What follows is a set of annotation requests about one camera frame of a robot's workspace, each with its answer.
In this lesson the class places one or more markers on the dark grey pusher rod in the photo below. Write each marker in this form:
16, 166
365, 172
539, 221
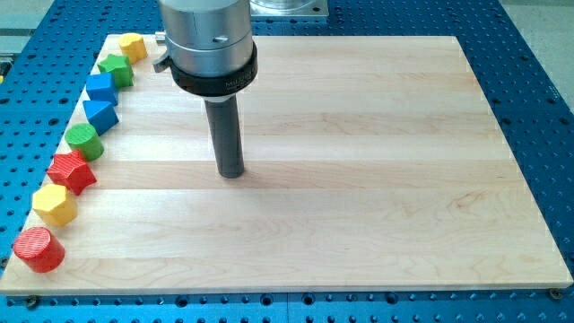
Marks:
223, 119

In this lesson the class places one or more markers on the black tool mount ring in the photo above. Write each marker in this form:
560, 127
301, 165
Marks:
218, 86

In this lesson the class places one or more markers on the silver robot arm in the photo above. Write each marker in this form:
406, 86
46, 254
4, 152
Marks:
211, 53

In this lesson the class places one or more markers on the yellow heart block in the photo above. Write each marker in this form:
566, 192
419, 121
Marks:
132, 45

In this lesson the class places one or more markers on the green star block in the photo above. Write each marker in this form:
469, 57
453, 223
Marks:
120, 68

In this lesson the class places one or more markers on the blue cube block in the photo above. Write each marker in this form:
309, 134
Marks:
102, 87

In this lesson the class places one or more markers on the blue triangle block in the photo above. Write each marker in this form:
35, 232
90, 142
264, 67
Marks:
100, 114

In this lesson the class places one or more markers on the green cylinder block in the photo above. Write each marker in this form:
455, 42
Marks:
84, 138

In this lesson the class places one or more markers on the red star block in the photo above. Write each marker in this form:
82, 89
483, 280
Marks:
72, 171

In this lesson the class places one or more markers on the light wooden board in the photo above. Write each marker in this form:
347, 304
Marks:
371, 164

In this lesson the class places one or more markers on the yellow hexagon block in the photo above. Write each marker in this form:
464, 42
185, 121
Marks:
55, 205

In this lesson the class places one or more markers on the red cylinder block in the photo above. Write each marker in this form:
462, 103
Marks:
39, 249

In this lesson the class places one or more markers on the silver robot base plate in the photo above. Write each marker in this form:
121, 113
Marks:
289, 9

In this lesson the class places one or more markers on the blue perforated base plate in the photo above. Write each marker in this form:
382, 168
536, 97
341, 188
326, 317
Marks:
45, 82

